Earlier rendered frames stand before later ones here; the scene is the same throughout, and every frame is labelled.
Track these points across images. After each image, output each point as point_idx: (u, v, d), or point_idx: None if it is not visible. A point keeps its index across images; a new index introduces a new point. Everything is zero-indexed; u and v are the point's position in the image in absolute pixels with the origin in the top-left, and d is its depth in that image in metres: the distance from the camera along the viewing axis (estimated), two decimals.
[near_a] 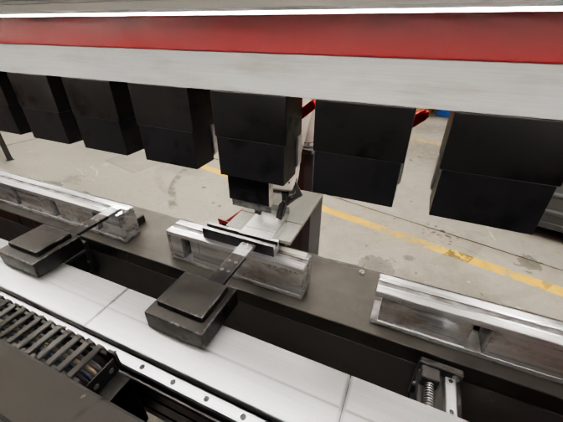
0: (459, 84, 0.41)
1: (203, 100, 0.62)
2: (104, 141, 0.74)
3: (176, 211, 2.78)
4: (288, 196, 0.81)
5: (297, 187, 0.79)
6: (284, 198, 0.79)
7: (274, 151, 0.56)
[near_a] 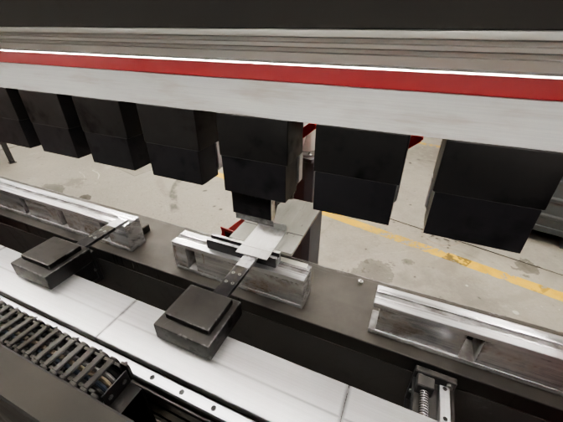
0: (450, 115, 0.43)
1: (208, 120, 0.65)
2: (112, 156, 0.77)
3: (178, 214, 2.81)
4: None
5: None
6: None
7: (276, 170, 0.59)
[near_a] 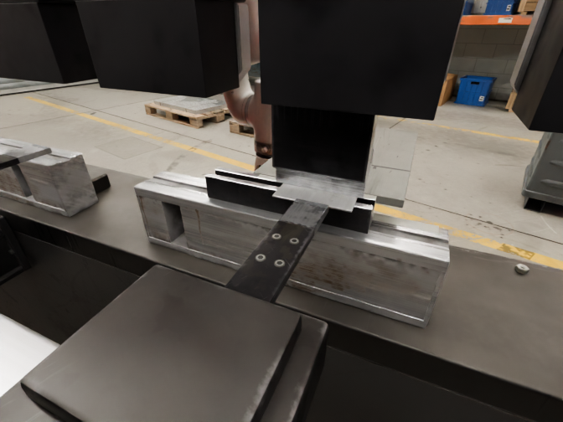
0: None
1: None
2: (19, 55, 0.37)
3: None
4: None
5: None
6: None
7: (431, 10, 0.20)
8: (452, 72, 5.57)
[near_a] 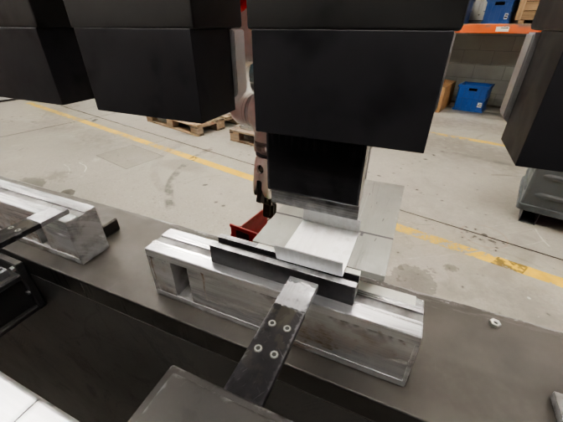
0: None
1: None
2: (18, 76, 0.38)
3: (173, 212, 2.42)
4: None
5: None
6: None
7: (419, 50, 0.20)
8: (451, 78, 5.61)
